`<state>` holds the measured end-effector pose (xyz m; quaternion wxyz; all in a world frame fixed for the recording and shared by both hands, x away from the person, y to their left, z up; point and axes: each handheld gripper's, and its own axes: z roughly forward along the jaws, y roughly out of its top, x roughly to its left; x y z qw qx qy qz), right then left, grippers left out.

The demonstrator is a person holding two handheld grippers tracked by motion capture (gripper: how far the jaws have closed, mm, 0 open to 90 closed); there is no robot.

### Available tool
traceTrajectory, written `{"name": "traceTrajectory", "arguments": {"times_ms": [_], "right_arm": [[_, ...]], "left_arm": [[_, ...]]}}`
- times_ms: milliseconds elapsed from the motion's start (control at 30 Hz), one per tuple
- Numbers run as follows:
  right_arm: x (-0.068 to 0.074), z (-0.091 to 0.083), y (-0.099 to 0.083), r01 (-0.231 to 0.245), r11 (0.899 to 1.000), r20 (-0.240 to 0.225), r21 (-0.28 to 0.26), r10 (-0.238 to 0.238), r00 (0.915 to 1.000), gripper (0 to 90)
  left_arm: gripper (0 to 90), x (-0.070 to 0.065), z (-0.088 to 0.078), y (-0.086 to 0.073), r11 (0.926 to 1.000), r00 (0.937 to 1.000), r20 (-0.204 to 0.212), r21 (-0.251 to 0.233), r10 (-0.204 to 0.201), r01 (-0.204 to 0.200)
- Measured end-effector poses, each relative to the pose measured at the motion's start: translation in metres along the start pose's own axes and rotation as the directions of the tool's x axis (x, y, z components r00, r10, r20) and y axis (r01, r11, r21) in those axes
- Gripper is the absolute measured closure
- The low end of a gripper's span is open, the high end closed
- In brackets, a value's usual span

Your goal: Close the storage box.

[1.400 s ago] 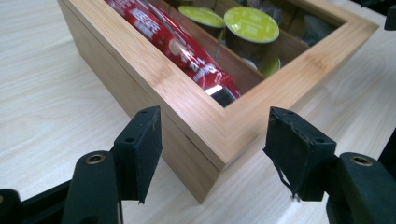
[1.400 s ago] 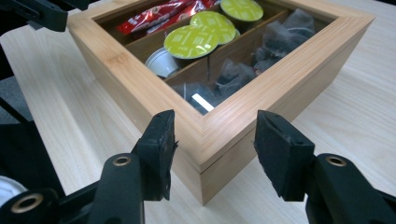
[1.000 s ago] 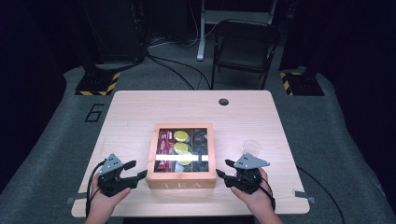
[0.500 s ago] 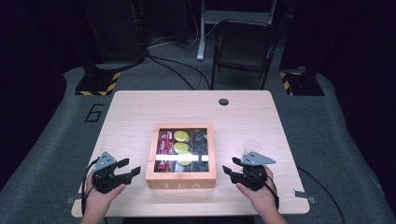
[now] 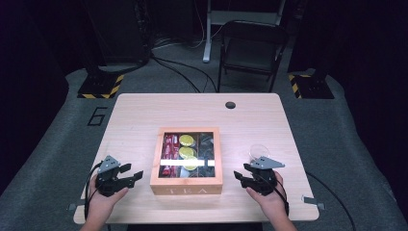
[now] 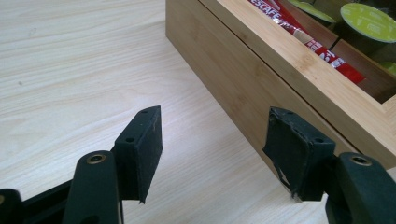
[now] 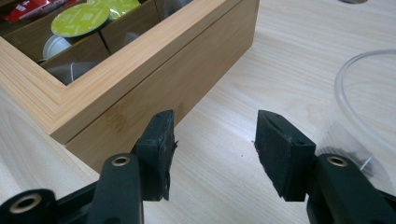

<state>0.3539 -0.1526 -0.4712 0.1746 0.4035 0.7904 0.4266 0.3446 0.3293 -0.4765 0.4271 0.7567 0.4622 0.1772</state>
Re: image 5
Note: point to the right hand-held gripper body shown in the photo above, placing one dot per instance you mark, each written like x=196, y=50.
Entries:
x=264, y=179

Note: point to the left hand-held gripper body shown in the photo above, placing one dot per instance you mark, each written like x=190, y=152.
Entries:
x=107, y=181

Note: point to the wooden tea box glass lid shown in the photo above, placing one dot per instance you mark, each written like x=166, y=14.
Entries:
x=154, y=160

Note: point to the person's left hand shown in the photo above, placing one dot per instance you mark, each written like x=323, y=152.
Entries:
x=102, y=202

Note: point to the person's right hand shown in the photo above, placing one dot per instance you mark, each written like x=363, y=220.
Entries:
x=272, y=202

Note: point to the clear glass cup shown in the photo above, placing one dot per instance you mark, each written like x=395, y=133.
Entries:
x=258, y=150

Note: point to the red tea packets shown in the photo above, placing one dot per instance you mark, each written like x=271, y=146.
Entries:
x=170, y=150

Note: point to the dark tea packets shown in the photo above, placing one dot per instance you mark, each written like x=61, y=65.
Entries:
x=206, y=150

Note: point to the yellow round capsule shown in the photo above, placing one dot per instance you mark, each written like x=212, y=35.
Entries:
x=191, y=163
x=187, y=140
x=186, y=152

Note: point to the black striped stand base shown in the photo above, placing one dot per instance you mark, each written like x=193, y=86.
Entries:
x=99, y=86
x=312, y=86

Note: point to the black folding chair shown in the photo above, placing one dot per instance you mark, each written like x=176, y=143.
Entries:
x=250, y=48

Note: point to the dark cabinet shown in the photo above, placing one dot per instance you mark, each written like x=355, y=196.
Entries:
x=118, y=32

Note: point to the white metal stand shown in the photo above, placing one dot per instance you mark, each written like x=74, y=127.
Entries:
x=208, y=38

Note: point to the grey table bracket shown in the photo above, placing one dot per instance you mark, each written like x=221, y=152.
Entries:
x=312, y=201
x=77, y=204

